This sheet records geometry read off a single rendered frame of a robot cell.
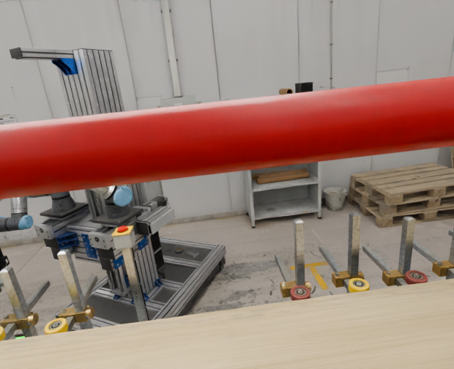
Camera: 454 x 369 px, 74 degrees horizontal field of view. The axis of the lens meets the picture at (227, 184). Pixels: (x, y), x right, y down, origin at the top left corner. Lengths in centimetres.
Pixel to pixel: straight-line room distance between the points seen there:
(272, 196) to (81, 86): 286
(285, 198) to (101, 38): 298
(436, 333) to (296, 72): 329
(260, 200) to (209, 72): 179
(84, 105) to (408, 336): 201
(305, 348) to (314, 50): 351
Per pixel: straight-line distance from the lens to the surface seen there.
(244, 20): 395
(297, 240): 137
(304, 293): 135
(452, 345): 129
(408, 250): 163
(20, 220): 194
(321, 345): 117
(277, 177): 382
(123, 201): 181
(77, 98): 219
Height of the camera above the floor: 175
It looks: 18 degrees down
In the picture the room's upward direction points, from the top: 6 degrees counter-clockwise
